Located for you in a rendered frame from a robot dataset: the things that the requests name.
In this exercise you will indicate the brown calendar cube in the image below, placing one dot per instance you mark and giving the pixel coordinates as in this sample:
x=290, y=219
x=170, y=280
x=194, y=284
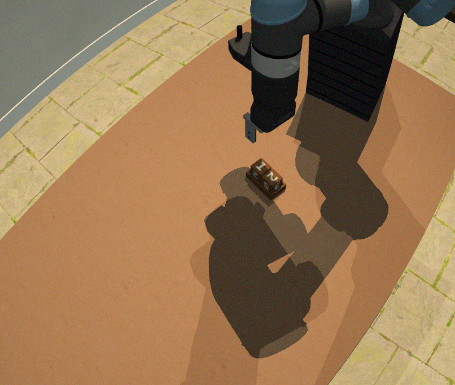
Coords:
x=272, y=181
x=259, y=168

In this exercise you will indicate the brown wooden tray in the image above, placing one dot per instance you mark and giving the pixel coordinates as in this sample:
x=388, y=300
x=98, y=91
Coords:
x=263, y=189

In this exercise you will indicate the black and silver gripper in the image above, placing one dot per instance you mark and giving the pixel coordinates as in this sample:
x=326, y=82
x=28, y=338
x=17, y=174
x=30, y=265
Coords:
x=274, y=85

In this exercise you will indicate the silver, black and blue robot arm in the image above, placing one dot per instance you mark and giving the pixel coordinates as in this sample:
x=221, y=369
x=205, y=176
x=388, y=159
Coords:
x=278, y=26

